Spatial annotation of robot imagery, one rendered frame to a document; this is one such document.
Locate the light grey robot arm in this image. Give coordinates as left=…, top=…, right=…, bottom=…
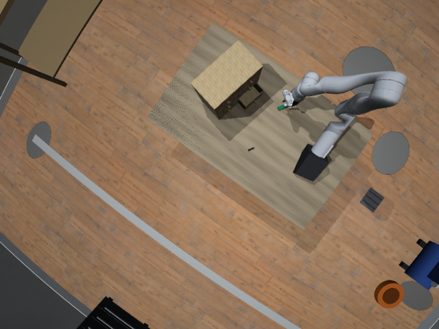
left=294, top=71, right=407, bottom=158

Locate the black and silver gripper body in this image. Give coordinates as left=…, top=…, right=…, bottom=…
left=283, top=88, right=303, bottom=107

